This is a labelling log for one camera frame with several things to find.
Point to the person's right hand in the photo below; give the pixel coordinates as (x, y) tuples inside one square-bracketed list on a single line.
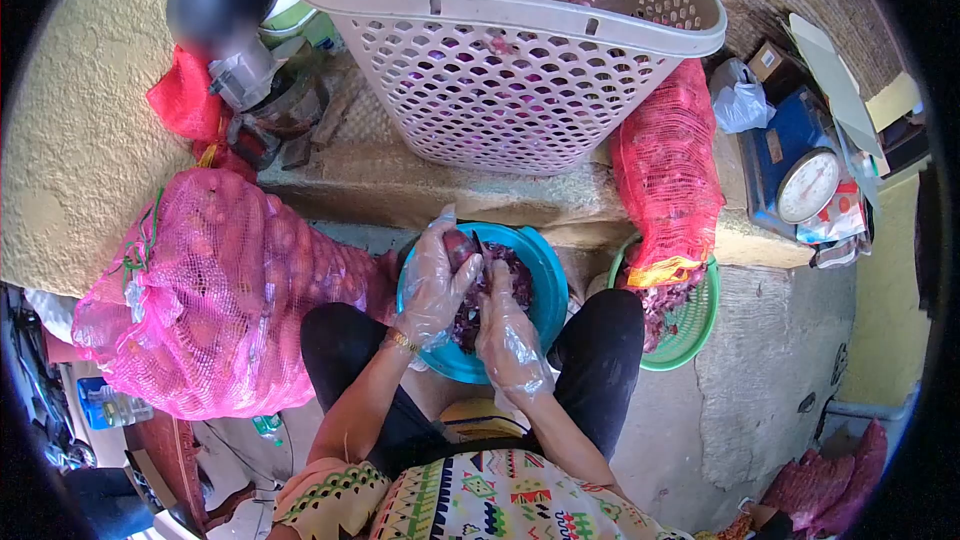
[(510, 345)]

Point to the person's left hand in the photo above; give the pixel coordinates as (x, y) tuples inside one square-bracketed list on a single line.
[(427, 292)]

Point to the person's right fingers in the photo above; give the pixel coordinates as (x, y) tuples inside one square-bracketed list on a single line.
[(499, 286)]

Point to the person's left fingers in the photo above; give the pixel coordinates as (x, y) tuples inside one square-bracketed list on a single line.
[(435, 236)]

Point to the person's left thumb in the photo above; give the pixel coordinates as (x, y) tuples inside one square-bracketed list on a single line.
[(466, 273)]

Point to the purple onion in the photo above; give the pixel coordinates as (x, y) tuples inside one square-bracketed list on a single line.
[(457, 246)]

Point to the small dark knife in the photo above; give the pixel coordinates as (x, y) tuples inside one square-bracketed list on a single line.
[(480, 244)]

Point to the pile of purple onion peels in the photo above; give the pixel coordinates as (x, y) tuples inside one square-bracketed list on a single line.
[(517, 277)]

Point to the teal plastic bowl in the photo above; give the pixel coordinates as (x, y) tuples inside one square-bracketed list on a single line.
[(544, 292)]

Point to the person's legs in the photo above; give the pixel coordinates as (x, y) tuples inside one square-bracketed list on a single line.
[(600, 367)]

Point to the yellow low stool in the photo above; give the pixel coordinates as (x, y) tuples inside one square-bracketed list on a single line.
[(480, 420)]

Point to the load of purple onions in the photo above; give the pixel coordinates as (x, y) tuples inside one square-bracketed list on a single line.
[(495, 101)]

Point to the heap of pink onion peels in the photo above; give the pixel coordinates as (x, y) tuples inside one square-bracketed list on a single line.
[(664, 307)]

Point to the green plastic basket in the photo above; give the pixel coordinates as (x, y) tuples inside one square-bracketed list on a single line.
[(694, 330)]

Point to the red mesh onion sack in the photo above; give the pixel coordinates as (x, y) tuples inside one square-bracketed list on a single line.
[(667, 172)]

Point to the person's body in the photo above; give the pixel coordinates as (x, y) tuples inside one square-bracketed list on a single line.
[(480, 499)]

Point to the pink mesh onion sack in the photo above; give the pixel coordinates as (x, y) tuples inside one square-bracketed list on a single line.
[(217, 292)]

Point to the pale perforated plastic basket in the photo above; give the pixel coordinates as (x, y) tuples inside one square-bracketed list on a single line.
[(510, 22)]

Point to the crumpled red mesh bag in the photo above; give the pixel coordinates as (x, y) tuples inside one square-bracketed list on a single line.
[(180, 101)]

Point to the white plastic bag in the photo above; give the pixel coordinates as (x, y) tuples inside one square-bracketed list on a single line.
[(739, 101)]

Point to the blue weighing scale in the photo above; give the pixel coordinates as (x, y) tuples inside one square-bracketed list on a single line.
[(787, 157)]

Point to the red and white packet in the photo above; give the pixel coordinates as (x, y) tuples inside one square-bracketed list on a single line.
[(836, 221)]

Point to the brown cardboard box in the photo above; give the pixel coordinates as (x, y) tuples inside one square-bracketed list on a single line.
[(772, 64)]

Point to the clear plastic bottle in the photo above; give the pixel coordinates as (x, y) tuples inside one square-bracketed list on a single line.
[(112, 406)]

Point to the dark red mesh sacks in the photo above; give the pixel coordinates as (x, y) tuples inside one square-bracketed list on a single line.
[(825, 484)]

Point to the white flat board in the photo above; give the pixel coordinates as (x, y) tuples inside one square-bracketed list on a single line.
[(836, 82)]

